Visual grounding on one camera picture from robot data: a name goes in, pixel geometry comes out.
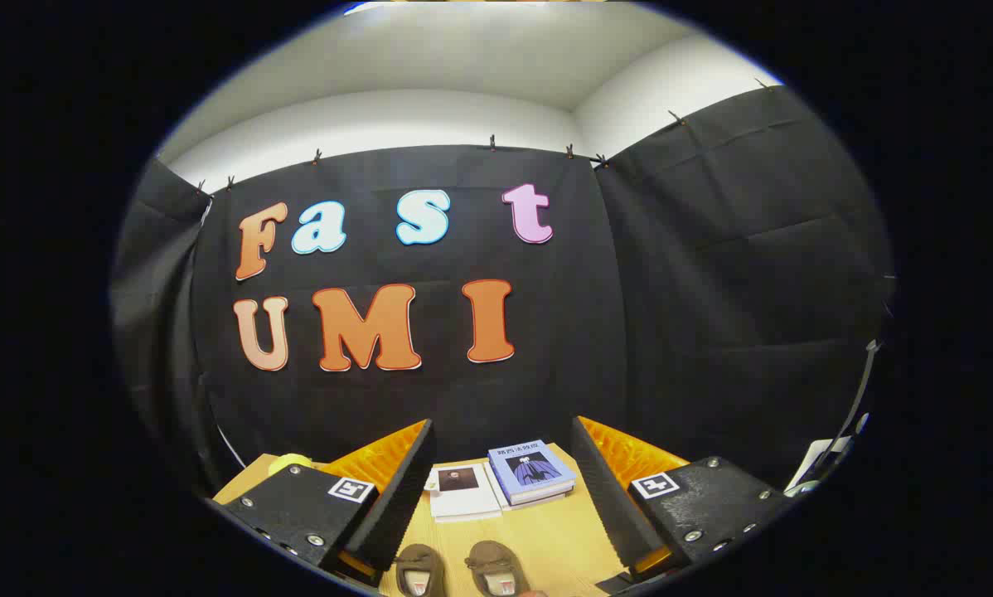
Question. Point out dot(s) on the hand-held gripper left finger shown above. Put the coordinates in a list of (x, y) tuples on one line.
[(405, 489)]

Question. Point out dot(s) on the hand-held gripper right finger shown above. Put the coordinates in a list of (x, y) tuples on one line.
[(608, 497)]

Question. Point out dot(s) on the brown fuzzy shoe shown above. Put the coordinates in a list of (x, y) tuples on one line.
[(420, 568), (495, 564)]

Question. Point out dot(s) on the white cover book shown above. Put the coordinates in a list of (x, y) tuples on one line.
[(462, 497)]

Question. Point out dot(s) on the dark blue spine book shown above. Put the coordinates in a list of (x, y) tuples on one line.
[(542, 497)]

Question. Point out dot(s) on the blue cover book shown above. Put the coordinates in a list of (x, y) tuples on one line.
[(530, 468)]

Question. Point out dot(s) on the yellow plush toy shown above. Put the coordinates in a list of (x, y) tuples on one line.
[(292, 463)]

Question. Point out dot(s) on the row of small cloth clips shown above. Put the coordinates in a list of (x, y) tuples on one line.
[(492, 144)]

